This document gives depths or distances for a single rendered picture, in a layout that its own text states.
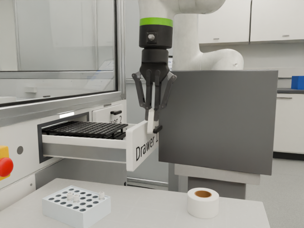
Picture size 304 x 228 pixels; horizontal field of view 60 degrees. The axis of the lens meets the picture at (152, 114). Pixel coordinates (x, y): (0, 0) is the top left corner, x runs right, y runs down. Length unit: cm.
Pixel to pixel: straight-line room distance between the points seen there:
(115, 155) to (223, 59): 58
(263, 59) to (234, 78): 352
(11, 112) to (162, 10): 45
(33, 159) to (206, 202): 48
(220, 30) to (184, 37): 297
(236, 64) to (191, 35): 21
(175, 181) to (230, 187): 90
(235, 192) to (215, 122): 26
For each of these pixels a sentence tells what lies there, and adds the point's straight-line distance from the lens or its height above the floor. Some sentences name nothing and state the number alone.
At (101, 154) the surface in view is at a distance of 73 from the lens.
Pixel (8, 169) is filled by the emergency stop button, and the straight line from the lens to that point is 63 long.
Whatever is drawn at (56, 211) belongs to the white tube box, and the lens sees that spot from 62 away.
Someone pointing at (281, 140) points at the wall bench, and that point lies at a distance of 376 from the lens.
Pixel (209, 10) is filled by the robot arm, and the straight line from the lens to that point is 72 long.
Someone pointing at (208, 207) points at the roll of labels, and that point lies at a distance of 61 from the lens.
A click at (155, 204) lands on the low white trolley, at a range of 66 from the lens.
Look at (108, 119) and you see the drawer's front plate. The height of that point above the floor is 88.
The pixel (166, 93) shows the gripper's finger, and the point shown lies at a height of 102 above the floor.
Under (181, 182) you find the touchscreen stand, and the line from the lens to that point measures 183.
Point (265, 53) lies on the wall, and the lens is 438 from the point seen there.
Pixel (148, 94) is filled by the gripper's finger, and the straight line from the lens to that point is 74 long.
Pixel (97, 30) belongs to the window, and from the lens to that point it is 117.
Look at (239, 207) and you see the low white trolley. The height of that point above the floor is 76.
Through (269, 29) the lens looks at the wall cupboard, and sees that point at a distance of 405.
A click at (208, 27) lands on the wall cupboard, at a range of 409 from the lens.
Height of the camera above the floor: 106
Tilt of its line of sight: 8 degrees down
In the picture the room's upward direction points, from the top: straight up
